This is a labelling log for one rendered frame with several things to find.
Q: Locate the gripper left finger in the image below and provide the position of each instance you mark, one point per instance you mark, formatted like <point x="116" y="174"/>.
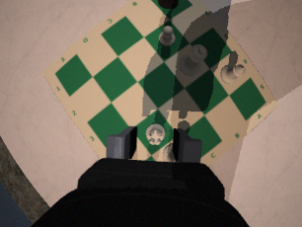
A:
<point x="123" y="145"/>

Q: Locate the green and cream chessboard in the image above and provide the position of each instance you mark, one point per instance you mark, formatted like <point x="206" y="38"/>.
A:
<point x="119" y="75"/>

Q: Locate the white pawn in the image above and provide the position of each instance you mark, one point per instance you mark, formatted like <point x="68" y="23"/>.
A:
<point x="167" y="37"/>

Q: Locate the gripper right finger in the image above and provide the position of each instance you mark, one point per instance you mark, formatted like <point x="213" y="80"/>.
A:
<point x="190" y="148"/>

